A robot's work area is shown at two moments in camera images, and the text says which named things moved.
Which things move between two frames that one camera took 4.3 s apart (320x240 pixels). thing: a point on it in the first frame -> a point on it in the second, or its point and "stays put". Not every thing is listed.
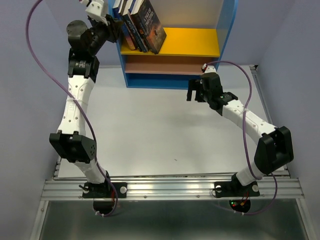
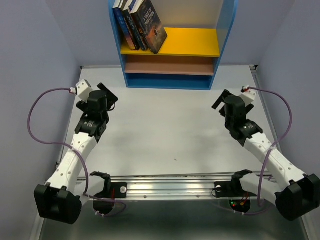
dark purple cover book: x=149 y=24 stays put
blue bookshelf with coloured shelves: x=198 y=33 stays put
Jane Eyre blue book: x=117 y=11 stays put
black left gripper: x=112 y=30 -> x=86 y=111
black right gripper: x=193 y=84 -> x=225 y=93
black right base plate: x=235 y=189 stays put
